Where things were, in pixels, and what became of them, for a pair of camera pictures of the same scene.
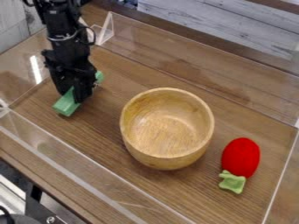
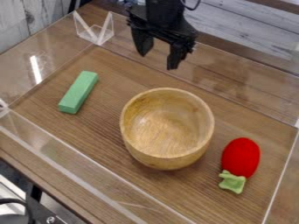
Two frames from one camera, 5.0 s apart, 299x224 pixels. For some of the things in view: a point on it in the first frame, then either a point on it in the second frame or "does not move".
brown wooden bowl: (166, 128) does not move
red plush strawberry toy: (240, 159) does not move
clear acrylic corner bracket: (103, 32) does not move
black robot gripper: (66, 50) to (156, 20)
